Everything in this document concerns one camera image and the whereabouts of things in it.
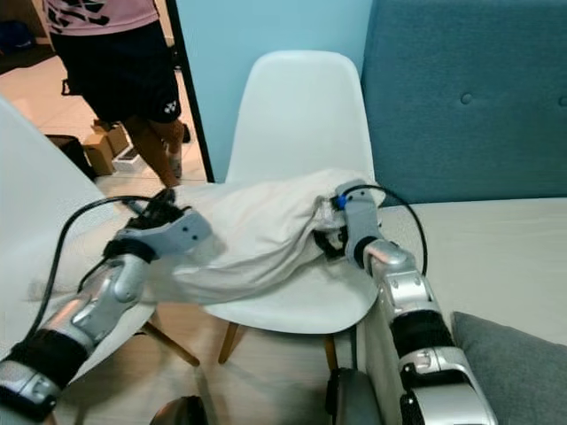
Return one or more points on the white pillow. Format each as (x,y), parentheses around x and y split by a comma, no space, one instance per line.
(257,230)

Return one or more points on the teal upholstered headboard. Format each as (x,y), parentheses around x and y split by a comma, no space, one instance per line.
(469,97)

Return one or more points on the grey pillow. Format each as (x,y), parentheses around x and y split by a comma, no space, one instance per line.
(523,372)

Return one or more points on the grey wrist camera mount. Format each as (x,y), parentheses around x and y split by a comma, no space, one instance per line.
(361,221)
(177,235)

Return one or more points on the person in black shorts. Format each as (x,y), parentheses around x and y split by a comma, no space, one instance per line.
(115,62)

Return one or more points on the brown cardboard box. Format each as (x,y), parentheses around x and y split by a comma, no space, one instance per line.
(115,137)
(97,155)

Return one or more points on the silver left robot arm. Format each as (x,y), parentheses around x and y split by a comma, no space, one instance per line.
(93,310)

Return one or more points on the white shallow box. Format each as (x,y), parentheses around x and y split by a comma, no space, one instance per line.
(126,161)

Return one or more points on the dark left robot leg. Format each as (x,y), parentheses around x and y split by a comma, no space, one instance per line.
(179,413)

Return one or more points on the black door frame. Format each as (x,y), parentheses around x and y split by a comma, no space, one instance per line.
(186,88)

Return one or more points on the dark blue bag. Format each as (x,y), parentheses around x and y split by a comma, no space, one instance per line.
(22,37)

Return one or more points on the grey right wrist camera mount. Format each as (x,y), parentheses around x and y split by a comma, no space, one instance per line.
(361,221)

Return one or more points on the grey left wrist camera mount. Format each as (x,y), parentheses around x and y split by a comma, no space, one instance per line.
(177,235)

